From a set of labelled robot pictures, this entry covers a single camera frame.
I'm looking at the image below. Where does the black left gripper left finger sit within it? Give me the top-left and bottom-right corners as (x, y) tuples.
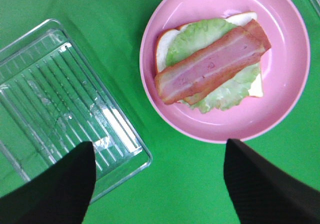
(0, 141), (96, 223)

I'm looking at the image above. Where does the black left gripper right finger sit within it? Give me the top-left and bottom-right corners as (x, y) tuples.
(223, 139), (320, 223)

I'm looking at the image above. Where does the bacon strip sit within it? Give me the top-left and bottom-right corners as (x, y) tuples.
(183, 20), (271, 105)
(154, 21), (271, 105)

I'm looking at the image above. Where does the green lettuce leaf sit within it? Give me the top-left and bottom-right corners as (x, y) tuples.
(165, 18), (262, 114)

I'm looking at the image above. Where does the bread slice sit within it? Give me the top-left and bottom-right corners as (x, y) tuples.
(155, 11), (264, 99)

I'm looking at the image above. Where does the green tablecloth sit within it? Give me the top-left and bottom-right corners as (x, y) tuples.
(0, 0), (320, 223)

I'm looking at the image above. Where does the left clear plastic tray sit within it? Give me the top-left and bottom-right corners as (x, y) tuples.
(0, 19), (153, 201)

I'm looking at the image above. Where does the pink round plate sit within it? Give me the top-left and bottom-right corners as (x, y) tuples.
(139, 0), (311, 143)

